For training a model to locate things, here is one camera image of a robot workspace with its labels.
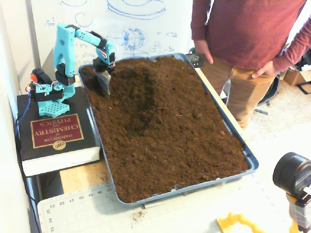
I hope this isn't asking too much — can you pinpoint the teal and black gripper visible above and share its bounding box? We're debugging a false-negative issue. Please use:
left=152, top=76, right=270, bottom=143
left=92, top=51, right=117, bottom=99

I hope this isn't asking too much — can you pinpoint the brown soil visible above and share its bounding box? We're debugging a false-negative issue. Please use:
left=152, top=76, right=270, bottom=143
left=79, top=56, right=250, bottom=204

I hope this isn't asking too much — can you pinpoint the person's left forearm red sleeve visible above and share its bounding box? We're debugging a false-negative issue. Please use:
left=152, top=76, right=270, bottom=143
left=272, top=14, right=311, bottom=73

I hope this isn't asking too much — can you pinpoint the person's right forearm red sleeve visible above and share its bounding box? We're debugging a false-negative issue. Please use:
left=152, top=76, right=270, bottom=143
left=190, top=0, right=210, bottom=41

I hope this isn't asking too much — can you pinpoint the person's right hand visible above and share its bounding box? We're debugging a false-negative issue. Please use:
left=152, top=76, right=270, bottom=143
left=193, top=39, right=214, bottom=65

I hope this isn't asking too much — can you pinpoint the person's left hand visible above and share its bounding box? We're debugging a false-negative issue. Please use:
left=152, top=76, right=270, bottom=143
left=251, top=60, right=279, bottom=79

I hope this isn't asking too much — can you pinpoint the black and orange clamp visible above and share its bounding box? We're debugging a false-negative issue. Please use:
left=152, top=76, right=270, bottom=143
left=30, top=68, right=53, bottom=85

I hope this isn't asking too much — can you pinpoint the whiteboard with blue drawings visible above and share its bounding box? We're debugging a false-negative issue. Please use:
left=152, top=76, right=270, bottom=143
left=26, top=0, right=196, bottom=73

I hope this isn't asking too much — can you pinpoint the black chemistry physics handbook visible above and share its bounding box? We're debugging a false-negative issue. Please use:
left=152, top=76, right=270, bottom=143
left=16, top=86, right=102, bottom=177

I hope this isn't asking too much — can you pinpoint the black perforated basket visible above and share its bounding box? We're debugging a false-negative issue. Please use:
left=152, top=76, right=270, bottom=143
left=186, top=47, right=205, bottom=68

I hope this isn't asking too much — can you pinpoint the pale green cutting mat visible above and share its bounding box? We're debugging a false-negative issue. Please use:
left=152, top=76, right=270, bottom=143
left=36, top=169, right=292, bottom=233

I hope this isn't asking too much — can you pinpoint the person in red sweater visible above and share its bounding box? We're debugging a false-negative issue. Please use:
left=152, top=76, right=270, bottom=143
left=190, top=0, right=311, bottom=131

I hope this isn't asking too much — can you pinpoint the black office chair base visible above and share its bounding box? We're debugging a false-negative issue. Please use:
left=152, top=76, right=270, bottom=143
left=254, top=75, right=281, bottom=115

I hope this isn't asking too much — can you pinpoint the blue plastic tray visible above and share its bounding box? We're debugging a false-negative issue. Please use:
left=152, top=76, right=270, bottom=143
left=77, top=52, right=259, bottom=207

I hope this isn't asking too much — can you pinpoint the yellow plastic part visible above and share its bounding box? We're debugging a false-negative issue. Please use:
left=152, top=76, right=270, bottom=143
left=216, top=211, right=267, bottom=233

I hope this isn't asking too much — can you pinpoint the cardboard box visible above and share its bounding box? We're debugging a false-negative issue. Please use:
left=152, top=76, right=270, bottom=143
left=283, top=67, right=311, bottom=87

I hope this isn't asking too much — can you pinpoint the black bag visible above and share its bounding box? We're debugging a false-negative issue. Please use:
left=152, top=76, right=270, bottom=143
left=295, top=47, right=311, bottom=71

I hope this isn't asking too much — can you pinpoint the blue cable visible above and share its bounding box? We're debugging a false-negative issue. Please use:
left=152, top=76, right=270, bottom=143
left=14, top=93, right=32, bottom=141

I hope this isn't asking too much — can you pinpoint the black cable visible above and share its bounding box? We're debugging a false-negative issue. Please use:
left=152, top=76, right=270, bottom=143
left=14, top=118, right=41, bottom=233

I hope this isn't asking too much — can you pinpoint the black camera lens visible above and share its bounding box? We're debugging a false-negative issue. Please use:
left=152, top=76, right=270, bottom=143
left=272, top=151, right=311, bottom=195

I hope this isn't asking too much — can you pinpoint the yellow and grey camera stand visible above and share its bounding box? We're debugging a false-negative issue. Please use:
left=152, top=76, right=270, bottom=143
left=286, top=191, right=311, bottom=233

